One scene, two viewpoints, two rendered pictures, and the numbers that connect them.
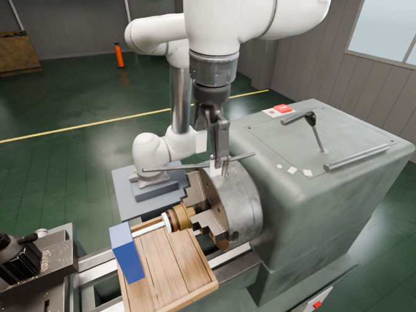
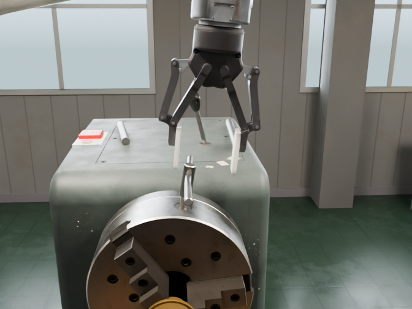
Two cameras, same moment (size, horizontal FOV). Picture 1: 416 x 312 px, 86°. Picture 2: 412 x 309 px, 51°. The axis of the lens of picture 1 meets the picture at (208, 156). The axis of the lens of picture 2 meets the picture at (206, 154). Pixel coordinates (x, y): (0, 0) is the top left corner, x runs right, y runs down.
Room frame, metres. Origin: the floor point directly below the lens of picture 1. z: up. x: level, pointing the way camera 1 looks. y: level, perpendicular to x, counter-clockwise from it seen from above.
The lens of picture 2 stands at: (0.20, 0.62, 1.57)
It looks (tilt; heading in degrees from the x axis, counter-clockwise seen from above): 17 degrees down; 292
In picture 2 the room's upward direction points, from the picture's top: straight up
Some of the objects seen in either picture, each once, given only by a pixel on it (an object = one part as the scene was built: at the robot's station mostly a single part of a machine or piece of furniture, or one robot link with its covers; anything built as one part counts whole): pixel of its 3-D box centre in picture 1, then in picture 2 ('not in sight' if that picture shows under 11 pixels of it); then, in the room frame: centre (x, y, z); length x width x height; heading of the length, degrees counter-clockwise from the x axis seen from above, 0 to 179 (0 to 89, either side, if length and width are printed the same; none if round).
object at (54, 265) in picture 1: (39, 268); not in sight; (0.35, 0.53, 1.00); 0.20 x 0.10 x 0.05; 116
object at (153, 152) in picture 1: (148, 152); not in sight; (1.02, 0.33, 0.97); 0.18 x 0.16 x 0.22; 118
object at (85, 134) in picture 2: (282, 109); (91, 135); (0.95, -0.34, 1.26); 0.06 x 0.06 x 0.02; 26
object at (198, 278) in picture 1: (160, 259); not in sight; (0.44, 0.18, 0.88); 0.36 x 0.30 x 0.04; 26
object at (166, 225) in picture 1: (149, 229); not in sight; (0.44, 0.19, 1.08); 0.13 x 0.07 x 0.07; 116
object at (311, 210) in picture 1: (296, 171); (165, 204); (0.75, -0.39, 1.06); 0.59 x 0.48 x 0.39; 116
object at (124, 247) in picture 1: (128, 254); not in sight; (0.40, 0.26, 1.00); 0.08 x 0.06 x 0.23; 26
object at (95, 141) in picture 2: (278, 116); (92, 148); (0.94, -0.32, 1.23); 0.13 x 0.08 x 0.06; 116
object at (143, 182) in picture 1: (147, 173); not in sight; (1.00, 0.36, 0.83); 0.22 x 0.18 x 0.06; 115
